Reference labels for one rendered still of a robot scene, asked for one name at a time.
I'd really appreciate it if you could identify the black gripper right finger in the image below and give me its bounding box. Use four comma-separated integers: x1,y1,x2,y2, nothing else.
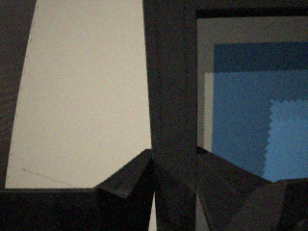
196,147,308,231

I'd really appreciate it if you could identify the black picture frame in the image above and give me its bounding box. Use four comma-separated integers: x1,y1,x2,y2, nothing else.
142,0,308,231

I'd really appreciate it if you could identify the dark grey flat panel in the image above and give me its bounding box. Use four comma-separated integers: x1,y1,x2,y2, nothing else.
5,0,151,189

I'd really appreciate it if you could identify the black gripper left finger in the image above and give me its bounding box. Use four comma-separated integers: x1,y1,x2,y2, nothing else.
0,149,154,231

